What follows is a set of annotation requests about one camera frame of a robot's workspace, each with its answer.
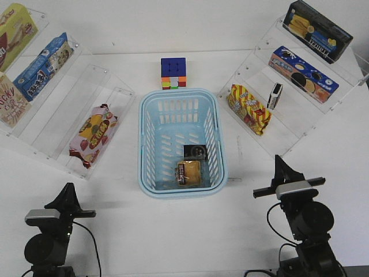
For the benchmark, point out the left clear acrylic shelf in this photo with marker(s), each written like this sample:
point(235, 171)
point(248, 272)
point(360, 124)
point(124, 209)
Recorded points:
point(63, 105)

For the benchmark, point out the multicolour puzzle cube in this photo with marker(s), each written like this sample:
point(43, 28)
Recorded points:
point(173, 73)

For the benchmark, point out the blue sandwich cookie box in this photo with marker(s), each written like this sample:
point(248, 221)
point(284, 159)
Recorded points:
point(306, 77)

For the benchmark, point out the blue cookie bag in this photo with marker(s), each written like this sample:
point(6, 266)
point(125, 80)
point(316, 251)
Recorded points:
point(41, 70)

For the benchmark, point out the bread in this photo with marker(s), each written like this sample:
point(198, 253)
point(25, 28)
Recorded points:
point(188, 173)

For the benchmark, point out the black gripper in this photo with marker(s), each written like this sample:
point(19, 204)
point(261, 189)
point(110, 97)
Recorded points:
point(284, 174)
point(61, 212)

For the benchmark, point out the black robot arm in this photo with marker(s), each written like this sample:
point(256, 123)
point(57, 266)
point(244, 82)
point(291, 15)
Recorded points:
point(47, 250)
point(309, 221)

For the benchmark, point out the black white tissue pack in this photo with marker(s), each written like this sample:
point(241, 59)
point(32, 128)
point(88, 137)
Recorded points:
point(274, 96)

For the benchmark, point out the beige Pocky box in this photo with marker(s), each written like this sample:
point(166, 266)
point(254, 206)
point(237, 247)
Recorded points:
point(13, 103)

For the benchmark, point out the yellow green snack box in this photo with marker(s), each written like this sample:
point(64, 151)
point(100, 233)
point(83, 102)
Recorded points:
point(17, 30)

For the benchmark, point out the pink fruit snack bag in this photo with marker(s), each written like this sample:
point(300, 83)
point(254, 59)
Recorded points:
point(94, 135)

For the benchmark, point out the right clear acrylic shelf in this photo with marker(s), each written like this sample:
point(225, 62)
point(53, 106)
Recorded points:
point(296, 113)

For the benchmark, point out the red yellow striped snack bag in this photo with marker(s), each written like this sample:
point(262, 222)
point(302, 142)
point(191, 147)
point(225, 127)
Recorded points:
point(249, 109)

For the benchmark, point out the black cracker box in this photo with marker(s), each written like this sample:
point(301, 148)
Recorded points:
point(316, 31)

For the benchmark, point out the light blue plastic basket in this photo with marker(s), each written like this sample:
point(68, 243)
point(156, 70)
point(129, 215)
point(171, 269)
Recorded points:
point(168, 120)

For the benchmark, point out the clear acrylic shelf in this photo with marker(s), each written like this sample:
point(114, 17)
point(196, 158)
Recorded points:
point(296, 113)
point(63, 105)

